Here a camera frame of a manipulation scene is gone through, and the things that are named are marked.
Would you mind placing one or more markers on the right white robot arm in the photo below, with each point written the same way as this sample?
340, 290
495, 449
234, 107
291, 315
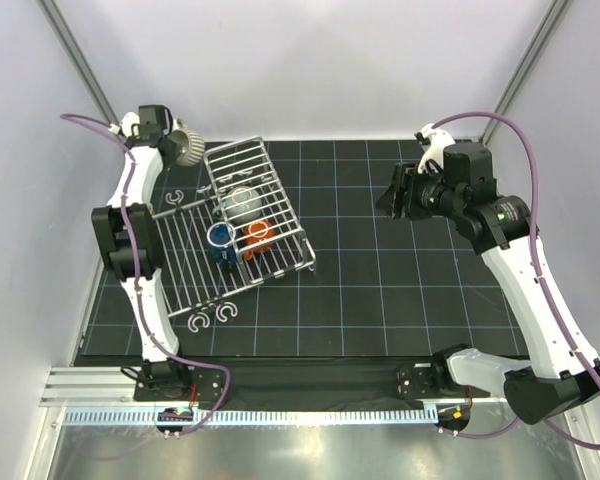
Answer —
563, 369

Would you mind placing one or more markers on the grey speckled mug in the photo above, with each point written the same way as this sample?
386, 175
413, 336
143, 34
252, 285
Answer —
242, 205

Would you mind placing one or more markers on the orange patterned mug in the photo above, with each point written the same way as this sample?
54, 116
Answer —
254, 235

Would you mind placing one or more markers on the aluminium frame post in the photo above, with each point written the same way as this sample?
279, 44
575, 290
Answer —
539, 41
74, 52

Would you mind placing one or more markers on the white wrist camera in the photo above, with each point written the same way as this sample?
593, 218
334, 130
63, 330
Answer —
434, 141
124, 127

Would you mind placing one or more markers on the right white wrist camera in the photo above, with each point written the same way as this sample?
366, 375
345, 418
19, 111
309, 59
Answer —
434, 141

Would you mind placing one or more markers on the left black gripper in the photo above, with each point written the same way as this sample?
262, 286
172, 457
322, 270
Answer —
176, 150

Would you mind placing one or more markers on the blue mug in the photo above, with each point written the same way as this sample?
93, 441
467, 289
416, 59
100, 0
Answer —
221, 240

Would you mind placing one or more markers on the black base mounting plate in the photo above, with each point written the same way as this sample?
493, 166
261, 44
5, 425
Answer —
331, 384

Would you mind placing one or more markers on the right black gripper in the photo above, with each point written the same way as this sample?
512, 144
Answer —
408, 180

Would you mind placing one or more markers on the white slotted cable duct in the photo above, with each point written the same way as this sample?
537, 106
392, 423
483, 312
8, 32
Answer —
163, 417

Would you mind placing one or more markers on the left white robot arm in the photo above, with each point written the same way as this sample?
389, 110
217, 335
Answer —
132, 250

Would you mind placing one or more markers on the white ribbed cup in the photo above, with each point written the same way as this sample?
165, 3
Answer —
191, 145

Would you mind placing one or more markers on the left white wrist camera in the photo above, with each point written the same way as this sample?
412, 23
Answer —
124, 127

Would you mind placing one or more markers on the silver wire dish rack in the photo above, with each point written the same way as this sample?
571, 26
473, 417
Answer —
194, 284

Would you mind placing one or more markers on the right aluminium frame post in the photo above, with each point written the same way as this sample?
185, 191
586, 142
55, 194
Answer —
539, 41

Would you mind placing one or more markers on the left aluminium frame post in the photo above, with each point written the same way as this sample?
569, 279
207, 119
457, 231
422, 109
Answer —
74, 52

